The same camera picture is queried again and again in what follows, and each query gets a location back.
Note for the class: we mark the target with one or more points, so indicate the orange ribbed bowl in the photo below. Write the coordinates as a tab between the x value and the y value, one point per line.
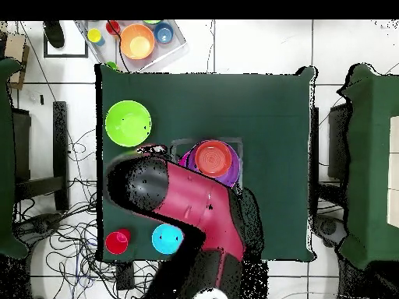
213	158

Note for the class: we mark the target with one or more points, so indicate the dark green table cloth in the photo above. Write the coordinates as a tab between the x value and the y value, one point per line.
202	90

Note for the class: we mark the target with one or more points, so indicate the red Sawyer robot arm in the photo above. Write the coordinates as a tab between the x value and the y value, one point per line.
199	199

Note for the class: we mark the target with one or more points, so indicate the clear plastic tray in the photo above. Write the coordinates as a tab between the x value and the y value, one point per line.
107	51

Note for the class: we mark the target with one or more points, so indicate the purple bowl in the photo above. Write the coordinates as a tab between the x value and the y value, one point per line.
233	171

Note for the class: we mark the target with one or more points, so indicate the red cup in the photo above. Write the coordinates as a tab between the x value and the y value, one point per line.
112	28
116	243

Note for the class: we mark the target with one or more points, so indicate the black floor device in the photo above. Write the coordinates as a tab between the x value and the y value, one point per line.
40	225
327	227

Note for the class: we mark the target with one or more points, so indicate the black floor tape frame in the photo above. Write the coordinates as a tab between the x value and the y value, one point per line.
65	56

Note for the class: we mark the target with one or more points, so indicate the yellow cup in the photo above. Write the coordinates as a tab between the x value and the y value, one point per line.
94	35

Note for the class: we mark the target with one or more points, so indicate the blue cup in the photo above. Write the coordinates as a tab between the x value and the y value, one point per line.
164	33

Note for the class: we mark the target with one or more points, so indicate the green covered side table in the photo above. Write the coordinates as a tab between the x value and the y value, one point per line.
371	155
6	155

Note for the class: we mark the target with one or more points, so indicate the small cyan bowl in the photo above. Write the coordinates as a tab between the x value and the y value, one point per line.
165	238

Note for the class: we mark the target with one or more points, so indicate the beige box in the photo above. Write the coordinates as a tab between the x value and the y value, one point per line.
393	171

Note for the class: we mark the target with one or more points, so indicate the large orange bowl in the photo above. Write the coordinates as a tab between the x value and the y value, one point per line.
137	42

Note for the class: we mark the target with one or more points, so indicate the green cup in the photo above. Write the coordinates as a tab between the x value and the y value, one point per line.
112	65

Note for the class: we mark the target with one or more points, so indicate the large green bowl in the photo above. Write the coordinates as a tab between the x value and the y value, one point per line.
127	123

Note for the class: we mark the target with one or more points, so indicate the brown cardboard box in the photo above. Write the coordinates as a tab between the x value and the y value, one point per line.
17	53

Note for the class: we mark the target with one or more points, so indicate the black power strip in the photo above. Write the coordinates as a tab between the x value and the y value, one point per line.
124	275

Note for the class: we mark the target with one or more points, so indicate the black table leg frame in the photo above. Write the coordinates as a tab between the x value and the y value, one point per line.
335	140
60	140

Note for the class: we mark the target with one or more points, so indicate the large pink bowl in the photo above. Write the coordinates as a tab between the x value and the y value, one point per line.
184	160

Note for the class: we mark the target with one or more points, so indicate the person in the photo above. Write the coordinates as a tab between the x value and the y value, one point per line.
53	34

